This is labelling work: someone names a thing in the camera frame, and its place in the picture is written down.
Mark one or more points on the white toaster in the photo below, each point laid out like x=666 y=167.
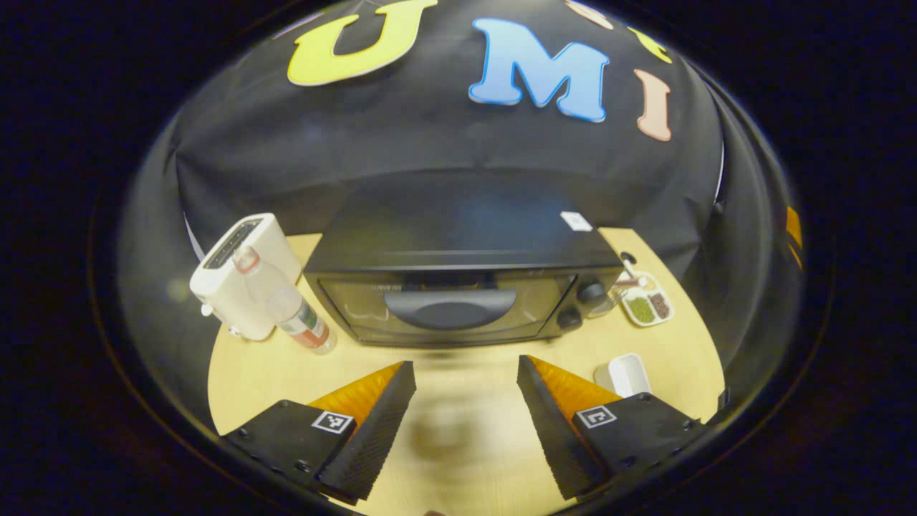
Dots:
x=229 y=294

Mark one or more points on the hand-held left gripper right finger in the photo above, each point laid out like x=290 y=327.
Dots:
x=555 y=433

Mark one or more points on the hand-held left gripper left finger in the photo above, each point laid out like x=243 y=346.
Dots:
x=376 y=433

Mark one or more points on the white divided plate with beans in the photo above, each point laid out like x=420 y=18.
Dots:
x=648 y=308

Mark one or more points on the black electric oven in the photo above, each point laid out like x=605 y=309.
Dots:
x=458 y=229

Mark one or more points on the small white rectangular tray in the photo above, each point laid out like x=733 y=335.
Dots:
x=627 y=374

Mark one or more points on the clear plastic bottle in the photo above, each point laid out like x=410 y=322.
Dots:
x=304 y=326

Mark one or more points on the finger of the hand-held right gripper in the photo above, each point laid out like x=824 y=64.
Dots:
x=794 y=236

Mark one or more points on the black backdrop cloth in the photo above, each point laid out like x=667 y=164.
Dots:
x=430 y=136

